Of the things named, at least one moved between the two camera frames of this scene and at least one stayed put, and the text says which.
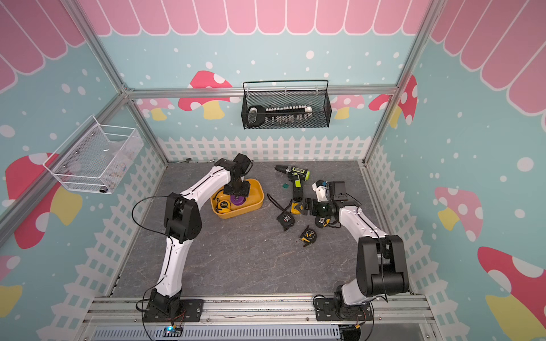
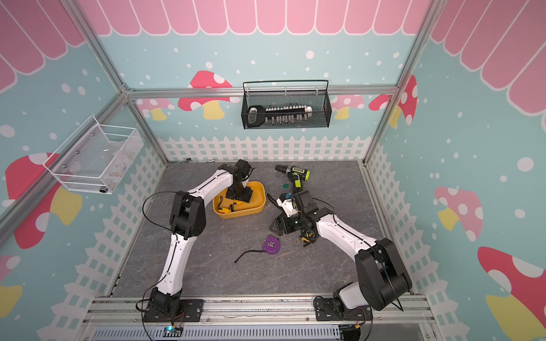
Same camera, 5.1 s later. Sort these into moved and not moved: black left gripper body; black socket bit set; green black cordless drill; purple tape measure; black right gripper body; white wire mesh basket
Moved: purple tape measure; black right gripper body
Not moved: black socket bit set; white wire mesh basket; green black cordless drill; black left gripper body
